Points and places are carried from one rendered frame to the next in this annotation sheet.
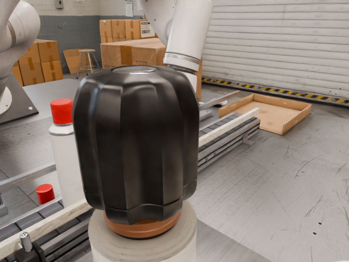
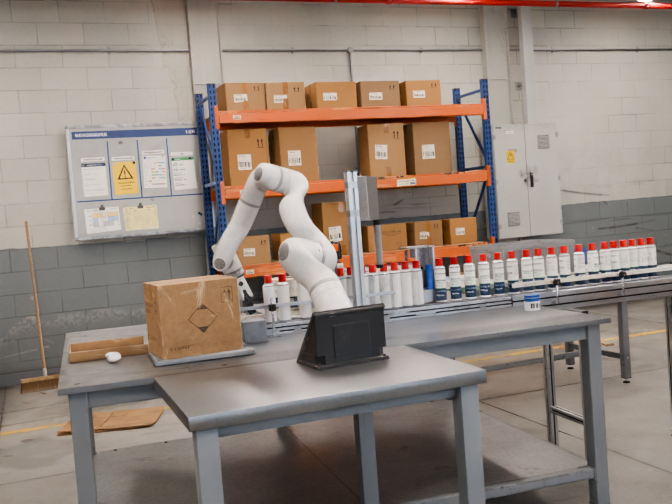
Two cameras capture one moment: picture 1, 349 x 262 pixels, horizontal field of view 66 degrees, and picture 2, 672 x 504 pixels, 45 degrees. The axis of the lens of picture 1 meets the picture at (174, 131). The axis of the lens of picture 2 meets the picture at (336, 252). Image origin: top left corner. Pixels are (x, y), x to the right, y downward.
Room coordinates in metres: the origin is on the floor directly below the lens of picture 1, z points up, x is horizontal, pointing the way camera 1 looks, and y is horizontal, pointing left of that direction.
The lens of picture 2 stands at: (3.34, 2.15, 1.34)
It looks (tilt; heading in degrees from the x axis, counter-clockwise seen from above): 3 degrees down; 212
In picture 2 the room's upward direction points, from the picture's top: 4 degrees counter-clockwise
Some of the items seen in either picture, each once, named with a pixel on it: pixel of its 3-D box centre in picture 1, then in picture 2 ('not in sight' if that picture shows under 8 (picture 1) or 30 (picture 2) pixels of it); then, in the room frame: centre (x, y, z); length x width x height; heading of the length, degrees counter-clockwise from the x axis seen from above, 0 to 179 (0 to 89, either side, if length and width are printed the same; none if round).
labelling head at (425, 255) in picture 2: not in sight; (418, 274); (-0.08, 0.50, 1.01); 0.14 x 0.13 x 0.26; 139
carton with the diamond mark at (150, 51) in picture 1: (155, 79); (192, 315); (1.02, 0.07, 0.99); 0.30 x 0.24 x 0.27; 147
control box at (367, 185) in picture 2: not in sight; (361, 198); (0.27, 0.42, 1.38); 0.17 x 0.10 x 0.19; 14
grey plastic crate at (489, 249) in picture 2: not in sight; (522, 258); (-2.05, 0.33, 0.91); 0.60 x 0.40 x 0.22; 146
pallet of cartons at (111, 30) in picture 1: (144, 56); not in sight; (4.69, 0.51, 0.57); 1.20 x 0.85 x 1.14; 144
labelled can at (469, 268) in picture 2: not in sight; (469, 277); (-0.18, 0.71, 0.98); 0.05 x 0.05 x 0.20
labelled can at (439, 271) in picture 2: not in sight; (440, 280); (-0.07, 0.61, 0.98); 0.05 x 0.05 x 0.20
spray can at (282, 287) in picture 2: not in sight; (283, 297); (0.49, 0.12, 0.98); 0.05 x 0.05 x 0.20
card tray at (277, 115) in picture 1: (265, 110); (108, 348); (1.04, -0.37, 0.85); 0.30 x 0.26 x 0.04; 139
